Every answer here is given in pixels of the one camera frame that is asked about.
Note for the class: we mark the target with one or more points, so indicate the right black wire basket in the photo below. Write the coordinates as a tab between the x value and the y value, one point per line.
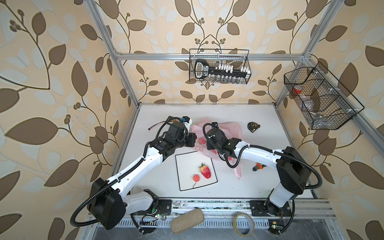
326	102

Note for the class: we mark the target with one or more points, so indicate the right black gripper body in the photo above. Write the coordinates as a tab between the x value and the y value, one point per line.
210	146

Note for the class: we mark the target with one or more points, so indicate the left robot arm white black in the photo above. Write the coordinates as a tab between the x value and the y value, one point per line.
110	200

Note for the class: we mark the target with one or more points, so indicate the clear tape roll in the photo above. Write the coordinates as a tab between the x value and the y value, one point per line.
243	225

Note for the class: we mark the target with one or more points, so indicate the red-capped item in basket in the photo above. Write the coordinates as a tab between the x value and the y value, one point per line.
297	90

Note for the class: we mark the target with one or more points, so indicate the red fake strawberry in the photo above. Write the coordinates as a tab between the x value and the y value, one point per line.
205	171

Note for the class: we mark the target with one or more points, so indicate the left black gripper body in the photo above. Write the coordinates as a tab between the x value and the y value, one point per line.
180	142

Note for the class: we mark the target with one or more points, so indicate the back black wire basket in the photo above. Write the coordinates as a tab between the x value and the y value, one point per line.
235	57

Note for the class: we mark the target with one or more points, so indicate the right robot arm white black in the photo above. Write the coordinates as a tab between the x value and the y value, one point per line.
294	173

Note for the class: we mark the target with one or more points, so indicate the pink plastic fruit-print bag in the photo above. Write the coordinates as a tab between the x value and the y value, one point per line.
231	130

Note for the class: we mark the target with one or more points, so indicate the black tape measure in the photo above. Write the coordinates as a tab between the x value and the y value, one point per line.
252	126

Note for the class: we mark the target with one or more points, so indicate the orange black screwdriver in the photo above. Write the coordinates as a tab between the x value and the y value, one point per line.
258	166

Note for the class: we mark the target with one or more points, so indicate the small red fake cherry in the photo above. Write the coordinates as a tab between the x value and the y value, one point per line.
196	179

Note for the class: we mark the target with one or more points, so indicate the black tool set in basket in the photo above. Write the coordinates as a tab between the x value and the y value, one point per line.
202	69

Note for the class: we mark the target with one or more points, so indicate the black wire basket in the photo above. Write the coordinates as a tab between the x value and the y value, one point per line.
235	57
326	102

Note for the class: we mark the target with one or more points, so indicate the beige sponge block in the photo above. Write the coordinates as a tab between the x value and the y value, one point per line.
187	221

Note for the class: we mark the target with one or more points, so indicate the white mat with black border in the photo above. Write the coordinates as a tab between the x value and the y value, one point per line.
188	165

